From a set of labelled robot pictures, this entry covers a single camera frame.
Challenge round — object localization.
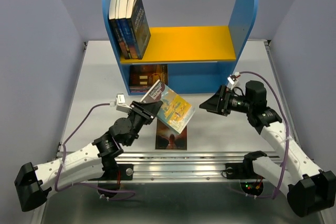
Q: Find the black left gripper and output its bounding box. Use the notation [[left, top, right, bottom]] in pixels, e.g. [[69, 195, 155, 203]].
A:
[[125, 100, 162, 146]]

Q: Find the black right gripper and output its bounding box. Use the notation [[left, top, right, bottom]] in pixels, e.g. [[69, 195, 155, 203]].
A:
[[198, 84, 253, 116]]

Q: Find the Huckleberry Finn paperback book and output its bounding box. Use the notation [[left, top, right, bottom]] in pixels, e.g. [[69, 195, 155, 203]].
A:
[[140, 80, 195, 134]]

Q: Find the dark orange cover book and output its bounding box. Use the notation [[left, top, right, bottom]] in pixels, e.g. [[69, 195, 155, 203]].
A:
[[129, 64, 168, 89]]

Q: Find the Nineteen Eighty-Four book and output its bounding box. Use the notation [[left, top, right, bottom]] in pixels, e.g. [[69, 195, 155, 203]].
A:
[[131, 0, 151, 59]]

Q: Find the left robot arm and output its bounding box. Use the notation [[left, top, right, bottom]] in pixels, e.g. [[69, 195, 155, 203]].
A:
[[14, 101, 163, 212]]

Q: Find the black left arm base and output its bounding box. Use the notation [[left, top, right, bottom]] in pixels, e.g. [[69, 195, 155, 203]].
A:
[[97, 164, 134, 198]]

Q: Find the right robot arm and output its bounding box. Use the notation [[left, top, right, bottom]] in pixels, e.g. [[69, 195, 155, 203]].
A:
[[199, 80, 335, 217]]

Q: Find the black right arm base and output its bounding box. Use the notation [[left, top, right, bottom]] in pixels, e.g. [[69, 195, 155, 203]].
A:
[[221, 151, 271, 179]]

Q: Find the pink spine Roald Dahl book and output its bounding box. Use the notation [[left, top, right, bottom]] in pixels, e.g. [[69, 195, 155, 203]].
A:
[[130, 87, 149, 93]]

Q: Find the Three Days to See book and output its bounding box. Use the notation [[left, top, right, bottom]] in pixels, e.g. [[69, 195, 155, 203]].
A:
[[155, 120, 187, 151]]

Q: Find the blue and yellow bookshelf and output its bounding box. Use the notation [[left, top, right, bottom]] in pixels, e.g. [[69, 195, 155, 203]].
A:
[[101, 0, 258, 95]]

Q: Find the upright book on shelf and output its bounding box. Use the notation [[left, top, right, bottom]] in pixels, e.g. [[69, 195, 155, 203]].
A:
[[115, 0, 132, 59], [109, 0, 125, 56]]

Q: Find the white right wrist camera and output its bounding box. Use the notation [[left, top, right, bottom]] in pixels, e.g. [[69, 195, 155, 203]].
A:
[[227, 72, 240, 90]]

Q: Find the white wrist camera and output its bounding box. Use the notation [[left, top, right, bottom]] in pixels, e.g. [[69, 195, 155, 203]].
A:
[[110, 93, 131, 113], [227, 72, 240, 90]]

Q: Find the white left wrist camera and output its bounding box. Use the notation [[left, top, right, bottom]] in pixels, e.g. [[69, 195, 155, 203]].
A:
[[110, 93, 131, 113]]

